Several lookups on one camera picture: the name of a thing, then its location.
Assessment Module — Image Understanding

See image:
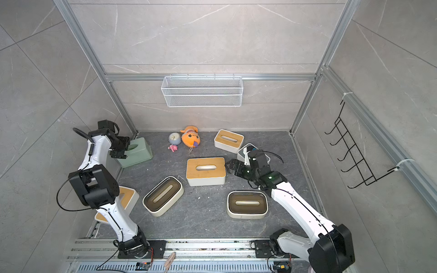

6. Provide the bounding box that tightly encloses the white tissue box grey lid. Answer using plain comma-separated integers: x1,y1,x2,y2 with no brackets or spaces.
237,143,258,166

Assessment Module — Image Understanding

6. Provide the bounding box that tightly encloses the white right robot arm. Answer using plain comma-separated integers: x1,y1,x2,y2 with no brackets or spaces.
225,149,356,273

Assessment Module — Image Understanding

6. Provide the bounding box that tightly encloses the large bamboo lid tissue box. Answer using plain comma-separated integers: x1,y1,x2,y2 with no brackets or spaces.
186,157,226,187

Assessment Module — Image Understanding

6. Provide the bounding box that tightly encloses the cream box dark lid right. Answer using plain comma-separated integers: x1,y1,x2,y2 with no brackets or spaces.
226,191,269,220

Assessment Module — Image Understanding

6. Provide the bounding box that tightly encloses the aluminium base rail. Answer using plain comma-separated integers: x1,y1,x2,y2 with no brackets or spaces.
63,238,312,273

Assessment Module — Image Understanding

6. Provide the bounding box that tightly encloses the bamboo lid box left edge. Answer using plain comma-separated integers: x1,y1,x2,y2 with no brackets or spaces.
94,186,140,224

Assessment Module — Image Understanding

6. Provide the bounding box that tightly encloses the cream box dark lid left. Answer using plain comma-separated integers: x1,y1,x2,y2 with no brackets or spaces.
142,176,184,217

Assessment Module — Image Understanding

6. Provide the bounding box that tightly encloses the cream box dark lid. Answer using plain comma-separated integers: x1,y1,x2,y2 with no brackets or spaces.
142,176,184,217
226,191,269,220

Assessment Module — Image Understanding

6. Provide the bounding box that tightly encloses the mint green tissue box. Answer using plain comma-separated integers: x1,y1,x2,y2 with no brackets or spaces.
117,138,152,168

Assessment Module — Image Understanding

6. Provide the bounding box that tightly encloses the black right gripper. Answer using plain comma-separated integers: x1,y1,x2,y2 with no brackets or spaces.
226,159,260,182

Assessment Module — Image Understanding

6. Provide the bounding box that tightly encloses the black wire hook rack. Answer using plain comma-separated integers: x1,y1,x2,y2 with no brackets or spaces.
324,100,414,190

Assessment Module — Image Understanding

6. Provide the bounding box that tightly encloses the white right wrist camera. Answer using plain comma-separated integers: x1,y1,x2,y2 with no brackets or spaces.
243,144,257,166

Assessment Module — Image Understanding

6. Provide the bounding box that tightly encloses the small grey alarm clock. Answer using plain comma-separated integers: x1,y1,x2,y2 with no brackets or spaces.
168,132,182,146

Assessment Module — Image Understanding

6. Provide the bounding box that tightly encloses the small pink pig toy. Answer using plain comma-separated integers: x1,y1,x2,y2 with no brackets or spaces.
168,144,178,152

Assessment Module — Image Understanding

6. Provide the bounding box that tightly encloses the white wire mesh basket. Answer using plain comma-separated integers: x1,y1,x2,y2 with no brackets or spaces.
161,76,244,108

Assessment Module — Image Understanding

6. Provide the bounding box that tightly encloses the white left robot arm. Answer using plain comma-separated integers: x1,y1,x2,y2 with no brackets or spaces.
66,119,150,258

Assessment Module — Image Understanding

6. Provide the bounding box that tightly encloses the orange plush fish toy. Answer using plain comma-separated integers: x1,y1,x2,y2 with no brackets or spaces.
180,126,201,149

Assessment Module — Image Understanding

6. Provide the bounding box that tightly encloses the white tissue box bamboo lid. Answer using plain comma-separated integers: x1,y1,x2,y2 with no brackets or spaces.
214,129,244,154

